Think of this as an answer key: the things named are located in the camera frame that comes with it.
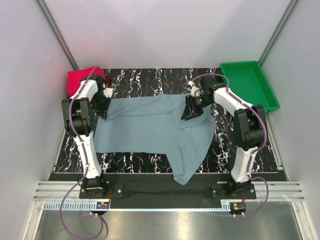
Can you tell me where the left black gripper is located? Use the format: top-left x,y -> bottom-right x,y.
93,90 -> 112,120

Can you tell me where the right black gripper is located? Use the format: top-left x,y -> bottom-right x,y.
181,95 -> 213,121

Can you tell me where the grey blue t shirt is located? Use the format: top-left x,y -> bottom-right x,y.
94,94 -> 216,186

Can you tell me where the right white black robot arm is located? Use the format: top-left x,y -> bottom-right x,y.
181,73 -> 268,199

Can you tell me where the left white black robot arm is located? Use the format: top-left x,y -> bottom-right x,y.
61,74 -> 113,199

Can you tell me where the folded red t shirt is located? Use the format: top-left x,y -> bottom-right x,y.
104,76 -> 112,88

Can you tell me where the folded pink t shirt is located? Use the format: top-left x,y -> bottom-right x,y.
67,65 -> 106,98

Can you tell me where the green plastic tray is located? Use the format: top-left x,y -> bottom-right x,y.
220,61 -> 280,113

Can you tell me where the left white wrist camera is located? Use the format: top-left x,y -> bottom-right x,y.
103,87 -> 114,98

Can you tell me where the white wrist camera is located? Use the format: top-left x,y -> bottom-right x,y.
186,80 -> 201,98
103,87 -> 114,98

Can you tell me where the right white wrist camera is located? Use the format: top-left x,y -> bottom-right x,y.
186,80 -> 201,98

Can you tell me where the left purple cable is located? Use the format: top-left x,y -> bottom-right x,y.
59,65 -> 108,239

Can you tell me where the black mounting base plate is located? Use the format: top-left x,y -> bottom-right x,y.
79,182 -> 257,200

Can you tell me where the aluminium frame rail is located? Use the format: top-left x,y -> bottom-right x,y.
33,181 -> 304,202

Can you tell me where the white slotted cable duct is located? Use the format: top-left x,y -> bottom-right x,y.
44,200 -> 231,212

